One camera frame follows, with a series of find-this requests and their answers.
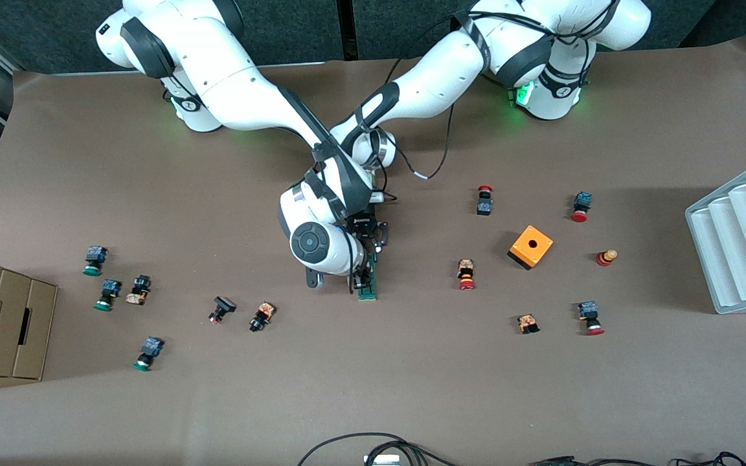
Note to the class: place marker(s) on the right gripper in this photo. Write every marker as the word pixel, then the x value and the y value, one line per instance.
pixel 366 234

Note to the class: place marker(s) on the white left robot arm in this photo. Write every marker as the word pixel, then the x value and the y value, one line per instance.
pixel 438 77

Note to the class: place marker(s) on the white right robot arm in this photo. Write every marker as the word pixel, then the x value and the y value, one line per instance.
pixel 250 97

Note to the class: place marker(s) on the red mushroom button orange block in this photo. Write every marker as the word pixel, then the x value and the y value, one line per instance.
pixel 466 274

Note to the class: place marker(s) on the small red button blue block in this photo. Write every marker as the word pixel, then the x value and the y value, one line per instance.
pixel 484 204

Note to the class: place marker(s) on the brown paper table cover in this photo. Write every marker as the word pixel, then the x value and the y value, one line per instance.
pixel 347 375

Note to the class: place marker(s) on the black square button red block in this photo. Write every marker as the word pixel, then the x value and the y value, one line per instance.
pixel 222 307

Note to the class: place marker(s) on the orange contact block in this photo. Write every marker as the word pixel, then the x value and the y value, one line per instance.
pixel 528 323

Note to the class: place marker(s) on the red mushroom button blue block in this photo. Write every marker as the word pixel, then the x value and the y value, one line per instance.
pixel 581 206
pixel 590 317

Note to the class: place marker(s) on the red yellow button head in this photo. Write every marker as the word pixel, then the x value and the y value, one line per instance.
pixel 606 257

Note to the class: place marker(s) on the green push button blue block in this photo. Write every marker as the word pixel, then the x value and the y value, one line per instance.
pixel 108 292
pixel 148 352
pixel 95 259

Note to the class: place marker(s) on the grey ribbed plastic tray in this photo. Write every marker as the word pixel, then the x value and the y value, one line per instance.
pixel 735 259

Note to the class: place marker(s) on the brown cardboard box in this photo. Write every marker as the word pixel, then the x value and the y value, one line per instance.
pixel 4 323

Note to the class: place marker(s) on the orange button enclosure box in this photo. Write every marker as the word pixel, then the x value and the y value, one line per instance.
pixel 535 254

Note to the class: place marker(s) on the black vertical panel post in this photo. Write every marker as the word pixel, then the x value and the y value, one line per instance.
pixel 347 26

